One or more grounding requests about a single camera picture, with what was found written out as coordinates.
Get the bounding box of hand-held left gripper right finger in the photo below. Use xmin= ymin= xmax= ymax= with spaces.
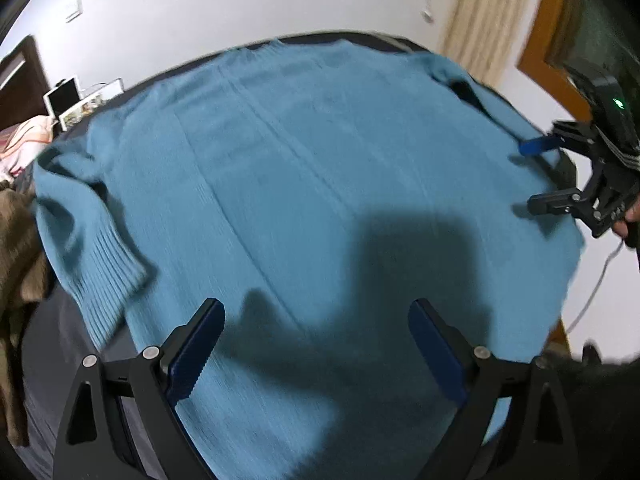
xmin=407 ymin=297 xmax=583 ymax=480

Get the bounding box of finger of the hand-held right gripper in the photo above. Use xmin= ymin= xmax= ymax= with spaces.
xmin=519 ymin=132 xmax=566 ymax=157
xmin=527 ymin=187 xmax=587 ymax=217

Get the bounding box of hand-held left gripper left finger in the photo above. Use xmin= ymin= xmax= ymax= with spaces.
xmin=52 ymin=297 xmax=226 ymax=480

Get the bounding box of teal knit sweater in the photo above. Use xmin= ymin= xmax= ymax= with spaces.
xmin=31 ymin=40 xmax=586 ymax=480

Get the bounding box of person's right hand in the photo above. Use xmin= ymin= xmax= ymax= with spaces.
xmin=612 ymin=199 xmax=640 ymax=242

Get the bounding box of wooden framed window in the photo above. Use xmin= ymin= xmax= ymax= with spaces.
xmin=517 ymin=0 xmax=640 ymax=126

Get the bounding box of cream curtain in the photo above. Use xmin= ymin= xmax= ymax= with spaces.
xmin=440 ymin=0 xmax=551 ymax=93

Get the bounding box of black bed cover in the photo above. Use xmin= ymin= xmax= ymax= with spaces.
xmin=10 ymin=30 xmax=576 ymax=480

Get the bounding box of person's dark clothing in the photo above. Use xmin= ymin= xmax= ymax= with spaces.
xmin=545 ymin=344 xmax=640 ymax=480

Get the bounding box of brown fleece garment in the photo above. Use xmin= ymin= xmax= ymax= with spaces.
xmin=0 ymin=187 xmax=51 ymax=448

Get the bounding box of pink printed pillow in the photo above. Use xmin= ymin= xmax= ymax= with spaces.
xmin=0 ymin=115 xmax=55 ymax=181

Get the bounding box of white tablet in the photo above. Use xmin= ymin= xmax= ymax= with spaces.
xmin=42 ymin=76 xmax=83 ymax=120

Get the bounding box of dark wooden headboard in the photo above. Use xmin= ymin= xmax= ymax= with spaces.
xmin=0 ymin=35 xmax=51 ymax=133

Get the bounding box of thin gripper cable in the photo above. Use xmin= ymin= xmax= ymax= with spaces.
xmin=564 ymin=239 xmax=627 ymax=335

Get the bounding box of photo collage frame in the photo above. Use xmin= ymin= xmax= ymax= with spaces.
xmin=57 ymin=90 xmax=123 ymax=131

